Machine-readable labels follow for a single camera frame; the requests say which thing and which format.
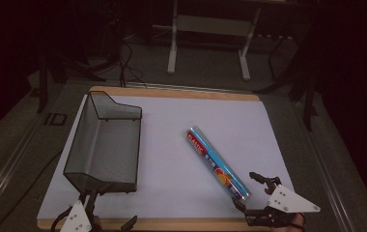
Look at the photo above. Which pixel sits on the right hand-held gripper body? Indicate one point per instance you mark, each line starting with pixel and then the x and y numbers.
pixel 287 203

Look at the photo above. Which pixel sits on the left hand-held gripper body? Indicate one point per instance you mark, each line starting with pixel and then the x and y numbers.
pixel 75 219

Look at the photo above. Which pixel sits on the blue and red wrap box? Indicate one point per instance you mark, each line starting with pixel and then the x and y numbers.
pixel 213 161

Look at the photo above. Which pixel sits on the person's right hand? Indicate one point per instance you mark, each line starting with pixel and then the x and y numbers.
pixel 296 224

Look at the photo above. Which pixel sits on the person's left hand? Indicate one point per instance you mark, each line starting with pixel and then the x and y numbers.
pixel 97 224

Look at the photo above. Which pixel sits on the black metal stand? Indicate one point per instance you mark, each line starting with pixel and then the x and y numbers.
pixel 44 80
pixel 304 87

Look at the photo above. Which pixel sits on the white table sheet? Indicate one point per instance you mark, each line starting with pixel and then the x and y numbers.
pixel 172 129

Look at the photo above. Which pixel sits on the metal floor rail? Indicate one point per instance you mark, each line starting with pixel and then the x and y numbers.
pixel 329 180
pixel 1 180

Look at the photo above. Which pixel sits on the white metal desk frame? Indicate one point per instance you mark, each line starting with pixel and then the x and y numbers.
pixel 210 25

